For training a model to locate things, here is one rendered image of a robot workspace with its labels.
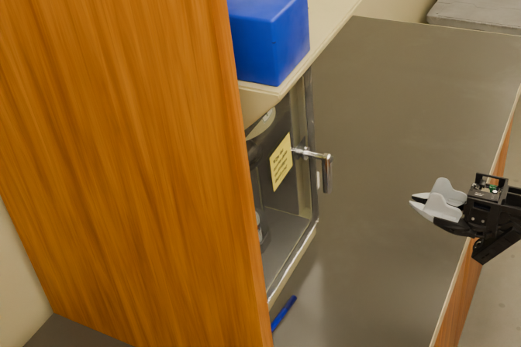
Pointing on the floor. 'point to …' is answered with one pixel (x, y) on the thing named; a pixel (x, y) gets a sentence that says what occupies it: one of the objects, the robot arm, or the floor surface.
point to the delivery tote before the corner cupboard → (477, 11)
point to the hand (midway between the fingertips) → (417, 204)
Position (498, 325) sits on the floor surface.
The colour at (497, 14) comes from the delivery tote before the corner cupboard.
